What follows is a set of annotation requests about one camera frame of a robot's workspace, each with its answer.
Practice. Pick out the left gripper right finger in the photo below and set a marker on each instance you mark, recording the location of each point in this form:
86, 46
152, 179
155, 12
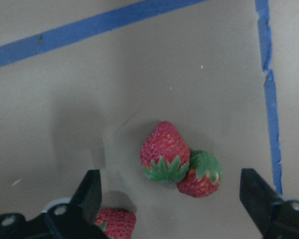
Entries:
261, 202

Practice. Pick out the red strawberry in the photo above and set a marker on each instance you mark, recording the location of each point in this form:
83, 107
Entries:
165, 156
116, 223
203, 177

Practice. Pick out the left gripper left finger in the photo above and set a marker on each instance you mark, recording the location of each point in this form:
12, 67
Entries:
88, 196

